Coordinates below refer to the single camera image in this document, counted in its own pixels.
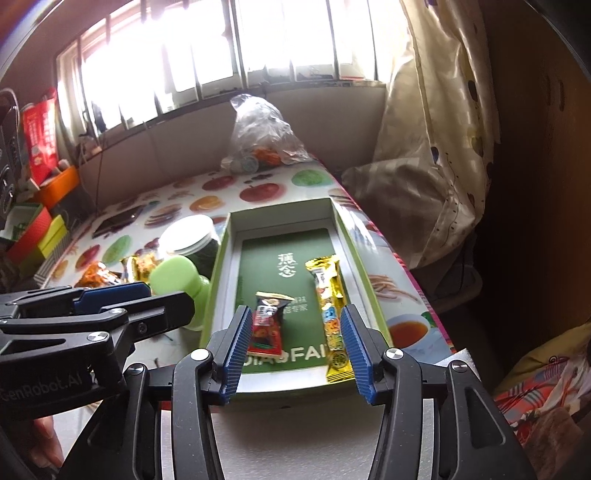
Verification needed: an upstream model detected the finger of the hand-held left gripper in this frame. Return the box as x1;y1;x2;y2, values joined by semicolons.
0;293;195;365
0;282;153;320

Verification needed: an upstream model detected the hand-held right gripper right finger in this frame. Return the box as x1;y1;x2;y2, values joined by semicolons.
341;305;539;480

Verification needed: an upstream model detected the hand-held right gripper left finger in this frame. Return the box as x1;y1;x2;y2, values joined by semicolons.
60;305;254;480

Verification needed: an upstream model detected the yellow snack packet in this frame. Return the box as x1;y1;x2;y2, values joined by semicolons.
121;253;161;283

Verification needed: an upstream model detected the red snack packet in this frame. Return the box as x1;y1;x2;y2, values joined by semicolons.
248;291;296;357

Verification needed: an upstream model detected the long golden snack bar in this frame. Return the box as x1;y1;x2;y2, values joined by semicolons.
304;255;357;385

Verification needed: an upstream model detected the green cardboard box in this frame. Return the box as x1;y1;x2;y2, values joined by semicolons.
198;198;394;398

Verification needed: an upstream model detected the person's left hand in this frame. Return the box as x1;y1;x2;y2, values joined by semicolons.
25;413;65;469

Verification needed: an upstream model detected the orange snack packet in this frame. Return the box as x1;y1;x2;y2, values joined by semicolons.
73;261;122;289

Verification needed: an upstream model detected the green plastic bottle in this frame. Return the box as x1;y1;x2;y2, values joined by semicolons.
148;256;212;331

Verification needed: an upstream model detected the striped box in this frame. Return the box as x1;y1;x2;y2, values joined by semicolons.
33;230;74;286

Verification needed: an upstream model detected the black smartphone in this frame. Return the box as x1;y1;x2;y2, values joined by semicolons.
91;204;147;239

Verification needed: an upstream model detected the clear plastic jar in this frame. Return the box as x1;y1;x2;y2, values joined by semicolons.
158;215;223;278

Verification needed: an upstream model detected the yellow-green box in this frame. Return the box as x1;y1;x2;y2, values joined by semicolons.
38;215;71;260

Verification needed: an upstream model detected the red textured box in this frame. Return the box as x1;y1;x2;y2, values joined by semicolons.
6;203;52;265

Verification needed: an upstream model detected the orange box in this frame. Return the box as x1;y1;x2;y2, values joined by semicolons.
33;165;80;209

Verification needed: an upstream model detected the black device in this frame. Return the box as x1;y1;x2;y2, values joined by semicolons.
0;90;25;232

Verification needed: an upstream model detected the red paper bag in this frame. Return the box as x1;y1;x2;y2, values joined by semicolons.
22;95;60;186

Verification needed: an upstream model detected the food print tablecloth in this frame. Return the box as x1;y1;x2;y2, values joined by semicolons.
44;157;458;370

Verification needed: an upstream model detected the colourful printed blanket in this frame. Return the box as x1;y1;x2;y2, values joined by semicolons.
492;322;591;464

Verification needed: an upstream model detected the clear plastic bag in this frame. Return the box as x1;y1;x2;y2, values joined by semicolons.
221;92;315;175

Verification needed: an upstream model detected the cream patterned curtain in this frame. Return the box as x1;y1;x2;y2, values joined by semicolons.
341;0;503;271

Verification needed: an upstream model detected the barred window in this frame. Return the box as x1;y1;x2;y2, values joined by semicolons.
55;0;407;134

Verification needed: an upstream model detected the brown wooden wardrobe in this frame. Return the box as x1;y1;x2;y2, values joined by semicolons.
478;0;591;333

